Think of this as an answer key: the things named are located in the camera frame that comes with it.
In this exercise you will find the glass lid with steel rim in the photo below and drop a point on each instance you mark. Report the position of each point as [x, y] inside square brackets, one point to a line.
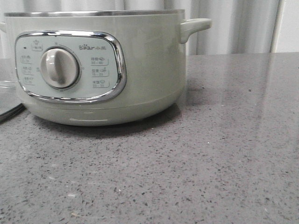
[10, 104]

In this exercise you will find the white pleated curtain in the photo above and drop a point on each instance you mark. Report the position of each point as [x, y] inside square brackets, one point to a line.
[239, 26]

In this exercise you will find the pale green electric pot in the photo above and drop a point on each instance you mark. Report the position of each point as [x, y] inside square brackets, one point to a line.
[99, 68]

